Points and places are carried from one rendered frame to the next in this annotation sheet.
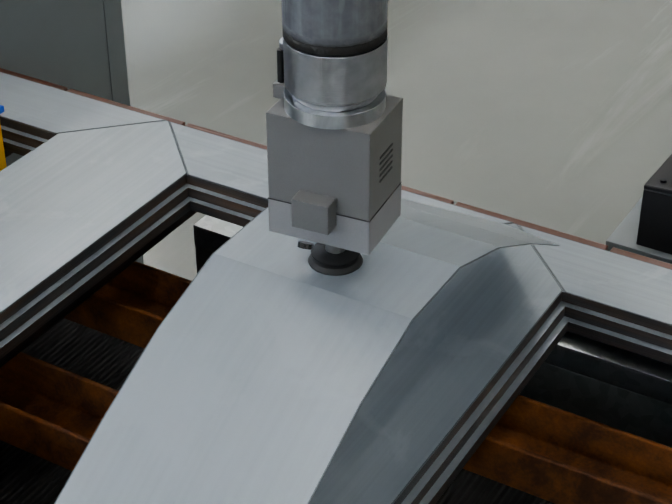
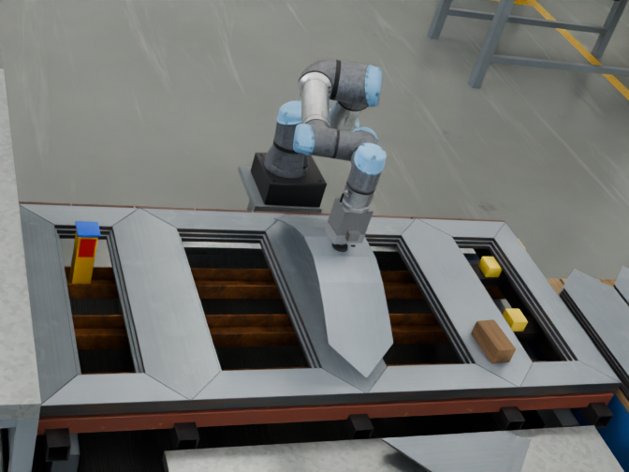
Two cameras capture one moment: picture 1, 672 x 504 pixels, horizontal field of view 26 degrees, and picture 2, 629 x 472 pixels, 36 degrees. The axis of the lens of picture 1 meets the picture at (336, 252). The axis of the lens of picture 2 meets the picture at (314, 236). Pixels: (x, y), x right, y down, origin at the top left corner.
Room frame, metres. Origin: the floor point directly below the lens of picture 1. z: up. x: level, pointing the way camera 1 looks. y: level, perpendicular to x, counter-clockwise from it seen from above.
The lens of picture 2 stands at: (-0.12, 1.85, 2.46)
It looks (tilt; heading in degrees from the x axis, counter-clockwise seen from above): 34 degrees down; 302
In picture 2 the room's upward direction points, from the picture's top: 18 degrees clockwise
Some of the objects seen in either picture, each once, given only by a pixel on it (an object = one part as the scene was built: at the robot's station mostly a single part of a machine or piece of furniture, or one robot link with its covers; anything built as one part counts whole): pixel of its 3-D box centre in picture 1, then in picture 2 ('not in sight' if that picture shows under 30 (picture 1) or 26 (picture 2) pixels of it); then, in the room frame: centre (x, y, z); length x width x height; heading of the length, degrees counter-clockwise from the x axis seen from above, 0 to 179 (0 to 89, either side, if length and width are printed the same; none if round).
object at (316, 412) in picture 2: not in sight; (353, 397); (0.68, 0.16, 0.79); 1.56 x 0.09 x 0.06; 60
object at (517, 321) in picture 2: not in sight; (514, 319); (0.61, -0.51, 0.79); 0.06 x 0.05 x 0.04; 150
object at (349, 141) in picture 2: not in sight; (358, 147); (1.04, -0.06, 1.27); 0.11 x 0.11 x 0.08; 43
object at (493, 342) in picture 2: not in sight; (492, 341); (0.55, -0.26, 0.87); 0.12 x 0.06 x 0.05; 155
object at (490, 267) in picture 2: not in sight; (490, 266); (0.80, -0.67, 0.79); 0.06 x 0.05 x 0.04; 150
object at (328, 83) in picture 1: (331, 63); (357, 194); (0.96, 0.00, 1.19); 0.08 x 0.08 x 0.05
